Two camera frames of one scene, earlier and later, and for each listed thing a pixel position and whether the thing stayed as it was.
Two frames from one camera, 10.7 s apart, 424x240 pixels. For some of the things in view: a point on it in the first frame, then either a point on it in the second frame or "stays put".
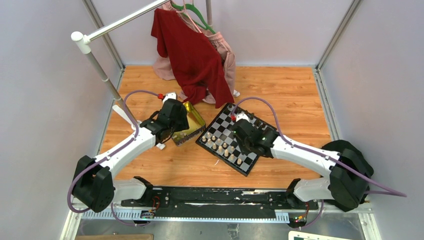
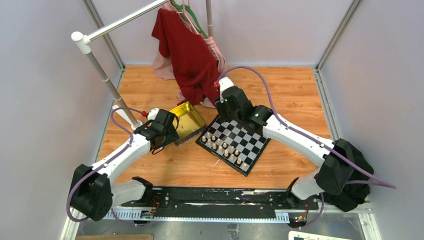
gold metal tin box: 196,126 stays put
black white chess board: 219,139 stays put
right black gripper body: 244,146 -> 225,113
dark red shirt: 198,67 stays put
